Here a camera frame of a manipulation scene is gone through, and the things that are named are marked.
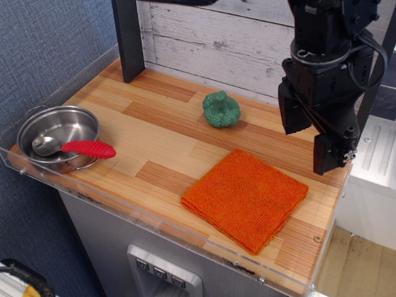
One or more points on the orange knitted cloth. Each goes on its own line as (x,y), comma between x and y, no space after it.
(246,199)

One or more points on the green toy broccoli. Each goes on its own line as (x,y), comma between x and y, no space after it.
(220,110)

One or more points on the clear acrylic table guard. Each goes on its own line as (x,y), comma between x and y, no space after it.
(164,146)

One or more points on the white ribbed side unit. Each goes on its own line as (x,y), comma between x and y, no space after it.
(367,205)

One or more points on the red-handled metal spoon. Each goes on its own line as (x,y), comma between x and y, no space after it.
(46,146)

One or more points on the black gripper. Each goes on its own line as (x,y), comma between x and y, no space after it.
(321,90)

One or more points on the silver dispenser button panel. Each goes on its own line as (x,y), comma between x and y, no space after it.
(156,276)

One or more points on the dark grey left post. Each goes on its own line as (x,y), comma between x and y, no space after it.
(129,39)

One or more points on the grey toy fridge cabinet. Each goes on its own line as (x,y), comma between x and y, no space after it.
(106,234)

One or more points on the stainless steel bowl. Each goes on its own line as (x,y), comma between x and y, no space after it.
(64,123)

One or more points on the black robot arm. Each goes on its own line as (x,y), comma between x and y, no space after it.
(323,27)

